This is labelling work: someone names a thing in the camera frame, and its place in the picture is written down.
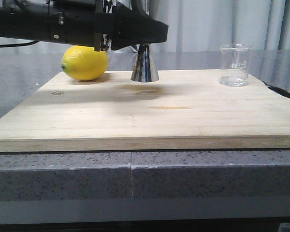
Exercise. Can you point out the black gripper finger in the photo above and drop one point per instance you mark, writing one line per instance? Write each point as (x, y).
(132, 28)
(140, 6)

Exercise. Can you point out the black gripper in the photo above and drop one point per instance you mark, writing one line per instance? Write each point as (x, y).
(77, 22)

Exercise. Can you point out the steel double jigger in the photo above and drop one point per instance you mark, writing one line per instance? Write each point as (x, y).
(145, 70)

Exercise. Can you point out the clear glass beaker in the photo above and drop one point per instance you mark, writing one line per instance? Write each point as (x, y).
(235, 64)

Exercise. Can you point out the yellow lemon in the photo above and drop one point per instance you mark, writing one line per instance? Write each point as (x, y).
(84, 63)

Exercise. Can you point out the grey curtain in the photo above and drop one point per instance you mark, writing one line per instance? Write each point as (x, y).
(205, 25)

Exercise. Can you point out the wooden cutting board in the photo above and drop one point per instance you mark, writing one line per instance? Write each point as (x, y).
(185, 109)

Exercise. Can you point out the label sticker bottom right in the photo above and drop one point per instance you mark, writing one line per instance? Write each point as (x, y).
(284, 227)

